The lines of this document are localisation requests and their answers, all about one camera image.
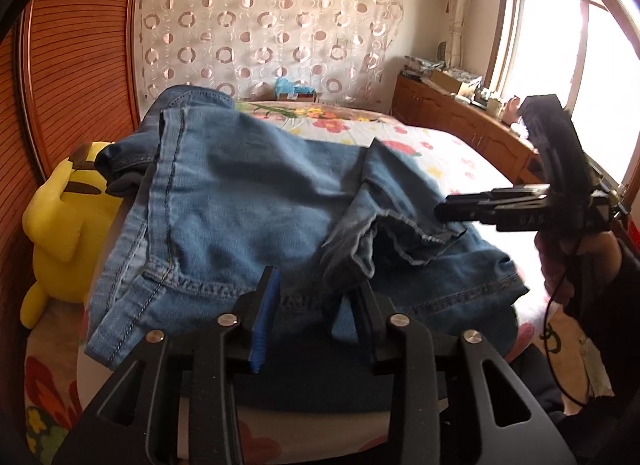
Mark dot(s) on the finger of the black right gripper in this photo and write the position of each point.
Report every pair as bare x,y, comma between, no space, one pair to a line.
472,201
465,213

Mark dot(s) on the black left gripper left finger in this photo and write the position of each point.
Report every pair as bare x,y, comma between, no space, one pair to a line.
256,312

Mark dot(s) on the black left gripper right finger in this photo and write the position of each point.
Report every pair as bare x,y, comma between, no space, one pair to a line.
370,311

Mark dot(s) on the blue denim jeans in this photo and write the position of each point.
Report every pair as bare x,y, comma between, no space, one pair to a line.
219,196

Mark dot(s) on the dark sleeved right forearm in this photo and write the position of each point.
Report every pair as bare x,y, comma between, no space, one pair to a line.
606,430

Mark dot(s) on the person's right hand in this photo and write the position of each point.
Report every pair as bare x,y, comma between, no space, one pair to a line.
566,260

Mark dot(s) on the brown wooden side cabinet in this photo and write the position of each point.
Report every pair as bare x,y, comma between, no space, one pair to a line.
417,104

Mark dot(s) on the wooden framed window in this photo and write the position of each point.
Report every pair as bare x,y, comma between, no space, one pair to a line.
576,50

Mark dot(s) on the small blue toy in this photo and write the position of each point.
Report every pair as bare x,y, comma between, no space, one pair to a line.
285,87

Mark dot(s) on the yellow Pikachu plush toy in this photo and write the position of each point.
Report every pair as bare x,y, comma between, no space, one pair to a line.
67,220

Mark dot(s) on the floral bed sheet mattress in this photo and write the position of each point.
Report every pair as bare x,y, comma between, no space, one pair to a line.
58,376

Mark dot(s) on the white circle pattern curtain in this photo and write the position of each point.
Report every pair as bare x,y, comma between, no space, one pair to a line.
244,48

